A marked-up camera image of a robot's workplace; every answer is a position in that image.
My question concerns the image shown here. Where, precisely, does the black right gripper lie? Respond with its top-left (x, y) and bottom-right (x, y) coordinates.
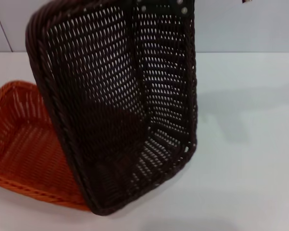
top-left (134, 0), bottom-right (196, 18)

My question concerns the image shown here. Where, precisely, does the dark brown woven basket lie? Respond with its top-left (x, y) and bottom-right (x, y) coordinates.
top-left (25, 0), bottom-right (198, 216)

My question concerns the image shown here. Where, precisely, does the orange woven plastic basket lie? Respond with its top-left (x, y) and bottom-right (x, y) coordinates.
top-left (0, 80), bottom-right (92, 212)

